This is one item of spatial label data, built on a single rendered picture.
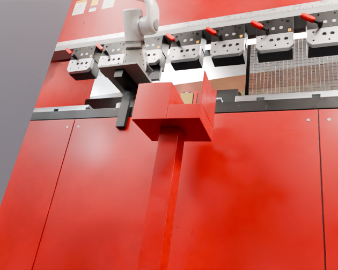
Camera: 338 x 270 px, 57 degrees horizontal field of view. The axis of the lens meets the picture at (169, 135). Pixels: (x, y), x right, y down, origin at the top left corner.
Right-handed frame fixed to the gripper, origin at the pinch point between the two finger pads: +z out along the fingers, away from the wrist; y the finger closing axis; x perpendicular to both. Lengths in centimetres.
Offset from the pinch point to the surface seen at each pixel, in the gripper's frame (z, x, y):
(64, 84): 7, -59, 79
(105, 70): -7.3, 14.8, 7.6
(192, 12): -31.6, -29.8, -19.9
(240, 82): 42, -347, -26
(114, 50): -14.7, -22.1, 20.8
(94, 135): 18.6, 21.6, 12.2
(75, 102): 21, -67, 77
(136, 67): -8.4, 16.1, -6.2
